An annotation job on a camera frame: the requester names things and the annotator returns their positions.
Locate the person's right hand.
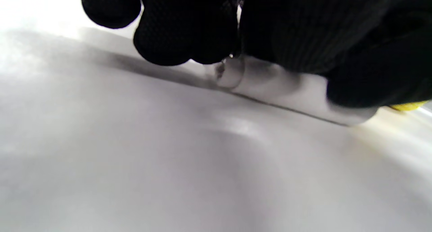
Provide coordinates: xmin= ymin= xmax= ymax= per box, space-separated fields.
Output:
xmin=326 ymin=25 xmax=432 ymax=108

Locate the person's left hand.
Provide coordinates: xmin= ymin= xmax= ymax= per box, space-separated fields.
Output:
xmin=79 ymin=0 xmax=432 ymax=74

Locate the yellow woven basket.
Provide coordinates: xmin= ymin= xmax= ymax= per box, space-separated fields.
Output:
xmin=390 ymin=101 xmax=430 ymax=112

